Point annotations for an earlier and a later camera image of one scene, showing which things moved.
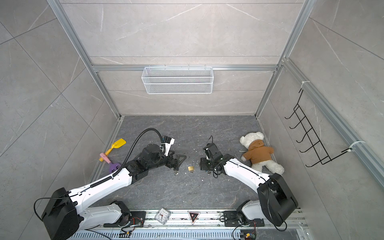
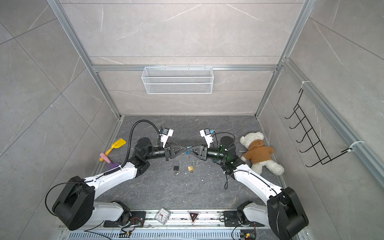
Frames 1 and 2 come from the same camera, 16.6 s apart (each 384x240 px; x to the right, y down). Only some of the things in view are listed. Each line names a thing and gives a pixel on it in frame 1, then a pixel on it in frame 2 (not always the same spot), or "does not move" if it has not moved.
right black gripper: [203, 166] to [203, 152]
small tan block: [191, 168] does not move
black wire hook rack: [323, 156] does not move
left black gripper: [172, 164] to [169, 151]
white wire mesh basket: [178, 80] does not move
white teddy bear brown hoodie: [259, 155] does not move
